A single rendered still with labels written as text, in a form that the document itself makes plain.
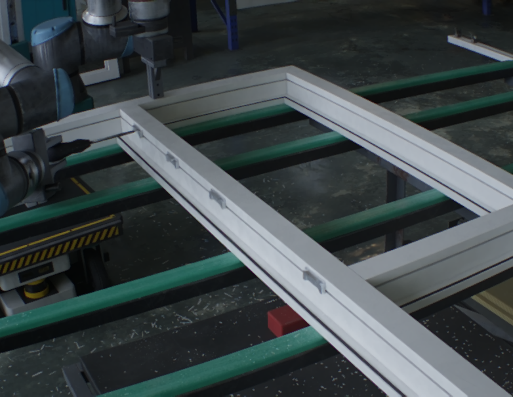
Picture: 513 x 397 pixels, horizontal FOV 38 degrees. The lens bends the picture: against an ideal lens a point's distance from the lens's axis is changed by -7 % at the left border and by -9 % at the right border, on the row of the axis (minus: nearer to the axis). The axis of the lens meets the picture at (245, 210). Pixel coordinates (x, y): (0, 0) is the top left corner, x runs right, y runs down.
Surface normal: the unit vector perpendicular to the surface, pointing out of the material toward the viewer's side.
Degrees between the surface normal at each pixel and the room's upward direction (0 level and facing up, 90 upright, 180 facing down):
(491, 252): 90
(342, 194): 0
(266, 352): 0
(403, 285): 90
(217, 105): 90
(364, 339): 90
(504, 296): 0
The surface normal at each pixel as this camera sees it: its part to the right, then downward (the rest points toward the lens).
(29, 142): -0.18, 0.29
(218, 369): -0.06, -0.89
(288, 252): -0.88, 0.26
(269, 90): 0.46, 0.38
